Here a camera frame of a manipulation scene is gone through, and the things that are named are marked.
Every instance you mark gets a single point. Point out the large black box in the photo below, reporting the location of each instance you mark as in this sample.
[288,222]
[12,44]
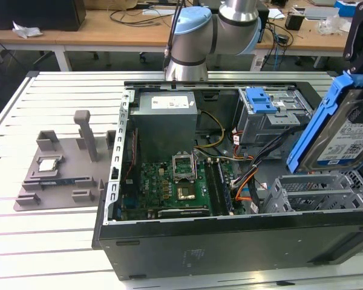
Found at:
[33,15]

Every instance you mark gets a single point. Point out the grey plastic parts rack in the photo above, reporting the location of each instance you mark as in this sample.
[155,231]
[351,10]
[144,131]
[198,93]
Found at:
[63,172]

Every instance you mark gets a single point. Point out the brown cardboard sheet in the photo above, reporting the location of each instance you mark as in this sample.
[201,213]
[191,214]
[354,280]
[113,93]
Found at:
[109,3]

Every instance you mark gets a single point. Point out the blue cardboard box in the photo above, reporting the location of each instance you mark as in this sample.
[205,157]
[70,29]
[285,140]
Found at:
[345,4]

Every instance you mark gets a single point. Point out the flat grey box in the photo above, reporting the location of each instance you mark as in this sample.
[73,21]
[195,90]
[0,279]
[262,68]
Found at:
[320,13]

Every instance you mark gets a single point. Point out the blue plastic cage latch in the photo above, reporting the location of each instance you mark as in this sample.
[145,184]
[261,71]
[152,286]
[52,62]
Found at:
[260,101]

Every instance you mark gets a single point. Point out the RAM stick in slot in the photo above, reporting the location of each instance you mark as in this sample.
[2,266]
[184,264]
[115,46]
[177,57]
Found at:
[225,190]

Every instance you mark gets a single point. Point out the white crumpled paper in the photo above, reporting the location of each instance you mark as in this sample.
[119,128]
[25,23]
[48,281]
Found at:
[27,31]

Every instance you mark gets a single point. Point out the clear plastic bag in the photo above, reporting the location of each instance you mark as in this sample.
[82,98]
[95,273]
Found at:
[328,25]

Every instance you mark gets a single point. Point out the flat white keyboard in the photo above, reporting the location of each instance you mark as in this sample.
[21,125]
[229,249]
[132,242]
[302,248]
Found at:
[152,12]

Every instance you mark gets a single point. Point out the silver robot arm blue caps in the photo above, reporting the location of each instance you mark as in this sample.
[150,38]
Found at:
[199,33]

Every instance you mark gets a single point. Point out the dark RAM stick on rack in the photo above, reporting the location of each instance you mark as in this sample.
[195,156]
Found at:
[60,182]

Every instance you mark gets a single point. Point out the grey metal disk bay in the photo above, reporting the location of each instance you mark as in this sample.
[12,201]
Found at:
[314,199]

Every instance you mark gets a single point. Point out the silver CPU chip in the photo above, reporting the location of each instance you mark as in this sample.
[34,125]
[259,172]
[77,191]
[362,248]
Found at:
[47,165]

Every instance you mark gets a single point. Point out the long wooden desk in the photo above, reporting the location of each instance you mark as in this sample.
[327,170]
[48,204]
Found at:
[109,37]

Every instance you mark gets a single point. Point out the small black box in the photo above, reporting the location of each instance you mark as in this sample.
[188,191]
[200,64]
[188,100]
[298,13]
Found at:
[294,21]

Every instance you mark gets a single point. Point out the green motherboard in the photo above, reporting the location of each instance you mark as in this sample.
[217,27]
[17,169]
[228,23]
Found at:
[157,187]

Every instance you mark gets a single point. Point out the black open PC case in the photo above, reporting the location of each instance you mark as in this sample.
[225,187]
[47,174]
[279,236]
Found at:
[230,247]

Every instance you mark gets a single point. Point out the CPU socket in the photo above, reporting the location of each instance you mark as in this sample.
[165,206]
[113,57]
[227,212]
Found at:
[186,193]

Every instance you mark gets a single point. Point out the black graphics card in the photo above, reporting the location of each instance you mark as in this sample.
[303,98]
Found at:
[184,212]

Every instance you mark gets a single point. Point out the grey power supply unit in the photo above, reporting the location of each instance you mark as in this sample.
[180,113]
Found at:
[163,130]

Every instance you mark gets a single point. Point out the black RAM slot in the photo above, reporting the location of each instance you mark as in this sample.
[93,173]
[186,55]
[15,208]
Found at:
[212,187]

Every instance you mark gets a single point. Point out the grey metal drive cage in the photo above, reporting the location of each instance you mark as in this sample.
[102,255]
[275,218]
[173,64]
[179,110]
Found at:
[260,127]

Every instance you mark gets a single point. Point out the black tower on desk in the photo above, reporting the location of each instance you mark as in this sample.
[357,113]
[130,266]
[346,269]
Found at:
[265,27]

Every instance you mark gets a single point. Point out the hard disk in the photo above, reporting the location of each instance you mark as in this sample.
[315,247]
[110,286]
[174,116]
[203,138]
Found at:
[335,145]

